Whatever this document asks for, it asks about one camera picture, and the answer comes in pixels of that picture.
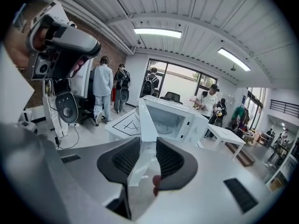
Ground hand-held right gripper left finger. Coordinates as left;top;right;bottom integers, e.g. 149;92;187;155
97;136;141;187

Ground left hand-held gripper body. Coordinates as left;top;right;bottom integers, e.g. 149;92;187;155
25;0;102;80

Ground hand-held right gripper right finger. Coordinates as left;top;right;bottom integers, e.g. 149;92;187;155
156;137;199;191

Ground white microwave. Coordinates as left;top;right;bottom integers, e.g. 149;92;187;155
139;95;210;147

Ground person's left forearm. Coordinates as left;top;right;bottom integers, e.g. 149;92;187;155
4;28;31;69

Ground glass microwave turntable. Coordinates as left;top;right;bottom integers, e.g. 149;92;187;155
155;122;178;135

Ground person's right hand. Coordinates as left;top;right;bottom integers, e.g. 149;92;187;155
152;174;162;197

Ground person's left hand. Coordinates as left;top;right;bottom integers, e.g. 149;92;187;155
71;57;87;77

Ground white table with black marking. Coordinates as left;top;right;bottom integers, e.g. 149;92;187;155
105;108;204;149

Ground white machine housing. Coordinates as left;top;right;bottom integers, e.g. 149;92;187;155
70;57;94;99

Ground small white table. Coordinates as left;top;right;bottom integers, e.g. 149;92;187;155
206;123;246;160

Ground black office chair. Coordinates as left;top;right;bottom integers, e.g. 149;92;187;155
159;91;183;105

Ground brown wooden platform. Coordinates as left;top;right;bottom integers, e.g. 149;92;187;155
225;142;256;167

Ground white stand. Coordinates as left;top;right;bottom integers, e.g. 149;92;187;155
42;78;69;139

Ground clothes rack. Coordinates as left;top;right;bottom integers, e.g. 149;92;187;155
230;105;251;132

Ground long ceiling light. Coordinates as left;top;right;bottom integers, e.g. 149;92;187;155
217;47;251;72
133;27;183;39

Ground black framed window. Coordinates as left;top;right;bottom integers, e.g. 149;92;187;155
145;58;218;98

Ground black metal railing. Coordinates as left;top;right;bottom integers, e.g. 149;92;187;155
270;99;299;119

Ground black floor cable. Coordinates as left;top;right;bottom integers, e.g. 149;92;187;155
54;124;80;150

